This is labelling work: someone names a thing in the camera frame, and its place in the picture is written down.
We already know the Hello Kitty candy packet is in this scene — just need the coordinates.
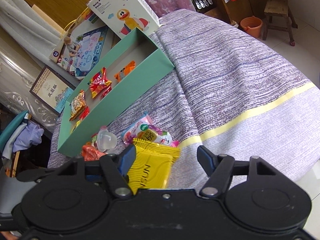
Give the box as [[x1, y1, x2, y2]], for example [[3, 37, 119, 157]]
[[148, 125, 179, 147]]

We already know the yellow Hsun cake packet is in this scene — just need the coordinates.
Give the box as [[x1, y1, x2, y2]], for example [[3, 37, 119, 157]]
[[127, 138, 181, 194]]

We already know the mint green cardboard box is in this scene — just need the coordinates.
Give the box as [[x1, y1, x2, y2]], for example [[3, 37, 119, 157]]
[[57, 29, 174, 157]]

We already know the roly-poly duck toy box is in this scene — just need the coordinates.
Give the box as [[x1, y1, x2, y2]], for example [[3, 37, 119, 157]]
[[87, 0, 160, 39]]

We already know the orange noodle snack bag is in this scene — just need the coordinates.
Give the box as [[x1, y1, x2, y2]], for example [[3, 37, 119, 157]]
[[69, 89, 87, 121]]

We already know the pile of folded clothes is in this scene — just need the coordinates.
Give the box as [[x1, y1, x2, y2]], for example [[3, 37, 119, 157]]
[[1, 111, 44, 160]]

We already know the tall orange snack bag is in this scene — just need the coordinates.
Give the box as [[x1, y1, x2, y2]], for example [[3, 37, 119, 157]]
[[114, 60, 136, 82]]

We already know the clear jelly cup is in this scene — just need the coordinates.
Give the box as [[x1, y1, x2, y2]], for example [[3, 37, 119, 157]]
[[97, 126, 117, 152]]

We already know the small red snack packet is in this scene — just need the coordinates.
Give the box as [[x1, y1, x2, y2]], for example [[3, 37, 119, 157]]
[[79, 106, 90, 120]]

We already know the orange jelly cup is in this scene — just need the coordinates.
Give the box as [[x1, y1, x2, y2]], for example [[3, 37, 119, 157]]
[[137, 129, 157, 142]]

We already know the Skittles rainbow candy bag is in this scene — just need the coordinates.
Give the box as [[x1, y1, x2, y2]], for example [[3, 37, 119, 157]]
[[88, 67, 112, 99]]

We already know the kids drawing mat box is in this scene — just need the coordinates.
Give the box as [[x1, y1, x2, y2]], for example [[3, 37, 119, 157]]
[[49, 8, 114, 80]]

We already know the orange snack pouch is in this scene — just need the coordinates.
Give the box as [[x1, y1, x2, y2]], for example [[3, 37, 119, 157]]
[[81, 145, 106, 161]]

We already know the pink blue candy packet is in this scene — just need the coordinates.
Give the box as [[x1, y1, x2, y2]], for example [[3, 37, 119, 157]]
[[121, 112, 153, 145]]

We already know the purple striped tablecloth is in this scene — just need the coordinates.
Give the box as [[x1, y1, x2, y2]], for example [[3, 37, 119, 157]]
[[48, 9, 319, 190]]

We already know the yellow cracker packet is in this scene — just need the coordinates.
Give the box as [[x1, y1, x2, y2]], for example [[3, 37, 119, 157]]
[[71, 120, 81, 133]]

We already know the framed pineapple cake box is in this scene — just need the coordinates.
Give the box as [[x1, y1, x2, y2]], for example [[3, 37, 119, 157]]
[[29, 66, 75, 115]]

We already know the dark red foil wrapper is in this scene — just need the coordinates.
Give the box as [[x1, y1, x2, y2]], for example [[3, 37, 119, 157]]
[[100, 85, 112, 100]]

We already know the patterned grey curtain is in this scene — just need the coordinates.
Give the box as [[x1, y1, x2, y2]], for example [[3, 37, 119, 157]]
[[1, 0, 60, 132]]

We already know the orange plastic bucket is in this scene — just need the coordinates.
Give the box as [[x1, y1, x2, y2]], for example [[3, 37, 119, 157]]
[[240, 16, 263, 38]]

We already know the pink green candy packet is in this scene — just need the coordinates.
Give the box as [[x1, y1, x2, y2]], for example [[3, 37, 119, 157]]
[[91, 133, 98, 149]]

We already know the wooden stool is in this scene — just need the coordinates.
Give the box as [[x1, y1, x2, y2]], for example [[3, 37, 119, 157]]
[[262, 0, 298, 47]]

